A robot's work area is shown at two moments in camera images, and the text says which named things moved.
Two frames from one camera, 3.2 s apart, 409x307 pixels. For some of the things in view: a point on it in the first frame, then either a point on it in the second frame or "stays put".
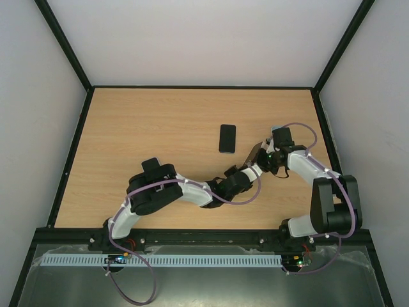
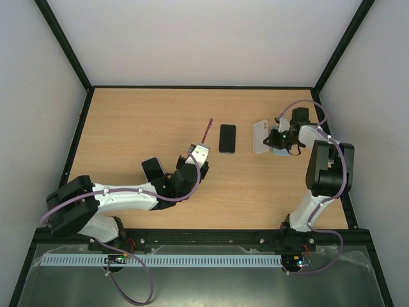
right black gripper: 260,155 -> 276,137
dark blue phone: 227,139 stays put
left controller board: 117,259 stays put
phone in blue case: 150,164 stays put
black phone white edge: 252,155 -> 208,130
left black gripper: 229,171 -> 204,171
